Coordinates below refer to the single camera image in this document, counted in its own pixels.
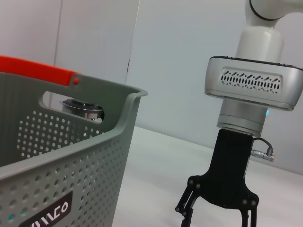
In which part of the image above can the grey perforated storage bin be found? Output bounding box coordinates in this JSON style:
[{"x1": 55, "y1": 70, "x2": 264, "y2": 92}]
[{"x1": 0, "y1": 72, "x2": 149, "y2": 227}]

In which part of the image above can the orange bin handle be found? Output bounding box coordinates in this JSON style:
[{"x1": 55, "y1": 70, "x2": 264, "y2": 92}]
[{"x1": 0, "y1": 55, "x2": 82, "y2": 87}]

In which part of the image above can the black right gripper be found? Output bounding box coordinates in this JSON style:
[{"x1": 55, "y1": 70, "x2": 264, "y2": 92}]
[{"x1": 174, "y1": 129, "x2": 260, "y2": 227}]

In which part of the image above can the teal square block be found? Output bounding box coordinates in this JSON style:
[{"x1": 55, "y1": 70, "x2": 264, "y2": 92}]
[{"x1": 7, "y1": 210, "x2": 27, "y2": 222}]

